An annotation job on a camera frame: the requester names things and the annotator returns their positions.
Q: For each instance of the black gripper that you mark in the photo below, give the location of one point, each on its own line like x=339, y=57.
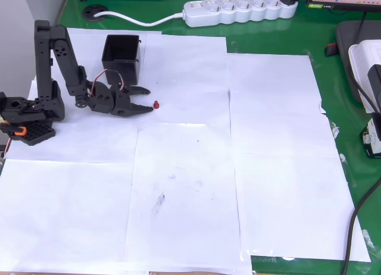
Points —
x=121, y=103

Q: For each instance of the small red pin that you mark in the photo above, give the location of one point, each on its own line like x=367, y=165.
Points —
x=156, y=104

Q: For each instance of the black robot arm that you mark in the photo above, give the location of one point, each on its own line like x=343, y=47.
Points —
x=41, y=63

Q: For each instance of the black square box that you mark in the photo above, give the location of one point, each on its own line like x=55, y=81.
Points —
x=125, y=69

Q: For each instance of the white paper sheet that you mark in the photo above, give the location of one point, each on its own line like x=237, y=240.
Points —
x=184, y=78
x=297, y=212
x=59, y=215
x=274, y=72
x=184, y=212
x=282, y=129
x=89, y=138

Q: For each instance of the orange black table clamp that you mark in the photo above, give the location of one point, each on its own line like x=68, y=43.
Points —
x=15, y=129

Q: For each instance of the white power strip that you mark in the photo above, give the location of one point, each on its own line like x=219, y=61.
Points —
x=238, y=11

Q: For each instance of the small red black clip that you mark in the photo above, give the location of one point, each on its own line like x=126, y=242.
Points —
x=331, y=49

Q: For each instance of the dark grey pad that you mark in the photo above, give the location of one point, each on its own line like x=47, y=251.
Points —
x=345, y=48

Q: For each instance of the white plastic stand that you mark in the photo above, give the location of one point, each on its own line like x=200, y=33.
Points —
x=361, y=60

